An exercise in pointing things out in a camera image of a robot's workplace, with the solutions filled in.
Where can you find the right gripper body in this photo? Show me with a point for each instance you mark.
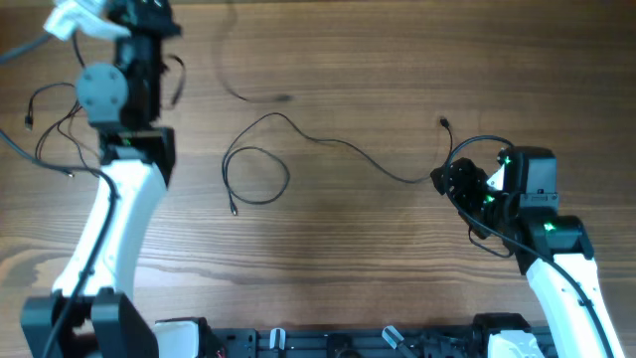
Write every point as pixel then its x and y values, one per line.
pixel 475 196

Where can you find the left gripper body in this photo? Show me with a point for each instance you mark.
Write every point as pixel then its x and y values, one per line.
pixel 141 21

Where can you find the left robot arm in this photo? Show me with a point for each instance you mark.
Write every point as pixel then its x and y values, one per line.
pixel 89 311

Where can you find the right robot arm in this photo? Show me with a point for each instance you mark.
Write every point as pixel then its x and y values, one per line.
pixel 519 205

